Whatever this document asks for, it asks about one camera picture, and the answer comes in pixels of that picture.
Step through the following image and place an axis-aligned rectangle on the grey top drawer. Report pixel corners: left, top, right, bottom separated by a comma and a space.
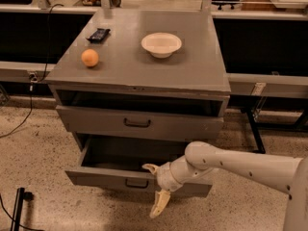
56, 105, 223, 141

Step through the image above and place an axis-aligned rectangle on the black table leg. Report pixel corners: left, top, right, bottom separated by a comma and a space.
245, 108, 266, 154

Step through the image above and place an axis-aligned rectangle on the black stand base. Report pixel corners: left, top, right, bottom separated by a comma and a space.
10, 188, 34, 231

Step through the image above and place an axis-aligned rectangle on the orange fruit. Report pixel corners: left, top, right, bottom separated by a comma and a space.
81, 49, 99, 67

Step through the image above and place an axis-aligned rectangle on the black cable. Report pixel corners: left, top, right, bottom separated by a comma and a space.
0, 3, 65, 140

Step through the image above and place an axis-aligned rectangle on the grey metal drawer cabinet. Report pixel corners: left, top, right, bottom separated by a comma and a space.
46, 9, 230, 147

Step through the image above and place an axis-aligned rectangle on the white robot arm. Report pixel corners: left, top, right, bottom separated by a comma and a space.
143, 141, 308, 231

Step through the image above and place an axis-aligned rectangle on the grey drawer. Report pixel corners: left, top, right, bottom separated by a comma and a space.
64, 135, 214, 199
56, 105, 223, 141

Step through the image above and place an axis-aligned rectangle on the white bowl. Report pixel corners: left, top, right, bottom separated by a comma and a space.
141, 33, 182, 59

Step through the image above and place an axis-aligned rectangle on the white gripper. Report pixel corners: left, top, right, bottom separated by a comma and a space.
142, 163, 183, 218

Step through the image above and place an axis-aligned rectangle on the dark snack bar wrapper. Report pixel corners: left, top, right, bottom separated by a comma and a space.
88, 28, 110, 43

